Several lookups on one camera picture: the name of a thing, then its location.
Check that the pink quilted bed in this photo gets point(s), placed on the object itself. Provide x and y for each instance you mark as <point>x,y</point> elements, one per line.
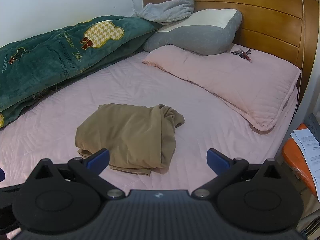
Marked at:
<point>212,130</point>

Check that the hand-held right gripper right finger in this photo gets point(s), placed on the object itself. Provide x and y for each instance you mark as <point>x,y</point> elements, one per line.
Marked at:
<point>217,160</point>

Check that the light grey fleece blanket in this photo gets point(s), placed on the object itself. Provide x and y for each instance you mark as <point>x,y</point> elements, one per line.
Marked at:
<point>167,11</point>

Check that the green printed plush blanket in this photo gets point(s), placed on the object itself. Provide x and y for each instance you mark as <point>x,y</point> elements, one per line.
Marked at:
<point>50,55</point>

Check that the pink quilted pillow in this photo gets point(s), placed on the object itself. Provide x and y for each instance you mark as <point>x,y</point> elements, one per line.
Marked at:
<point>237,85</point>

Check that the khaki t-shirt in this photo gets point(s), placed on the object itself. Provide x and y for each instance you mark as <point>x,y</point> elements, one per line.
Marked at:
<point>130,135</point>

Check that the grey pillow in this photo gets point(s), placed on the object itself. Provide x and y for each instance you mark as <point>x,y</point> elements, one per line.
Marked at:
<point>195,38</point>

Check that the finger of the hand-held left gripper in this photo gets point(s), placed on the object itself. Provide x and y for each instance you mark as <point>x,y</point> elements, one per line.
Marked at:
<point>1,175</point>

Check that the bunch of keys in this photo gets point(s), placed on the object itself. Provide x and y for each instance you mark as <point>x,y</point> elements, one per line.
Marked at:
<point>241,53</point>

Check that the orange chair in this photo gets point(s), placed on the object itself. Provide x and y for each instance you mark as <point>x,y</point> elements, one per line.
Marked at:
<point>297,165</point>

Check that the wooden headboard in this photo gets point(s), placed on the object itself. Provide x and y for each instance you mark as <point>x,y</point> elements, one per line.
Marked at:
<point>270,5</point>

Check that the dark grey cloth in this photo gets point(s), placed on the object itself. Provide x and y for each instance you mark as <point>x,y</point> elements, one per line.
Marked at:
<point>313,123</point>

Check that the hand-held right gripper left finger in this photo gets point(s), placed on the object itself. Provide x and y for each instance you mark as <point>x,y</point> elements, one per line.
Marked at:
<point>98,158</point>

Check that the white paper sheets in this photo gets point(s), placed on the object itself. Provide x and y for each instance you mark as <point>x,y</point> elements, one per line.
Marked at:
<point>307,142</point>

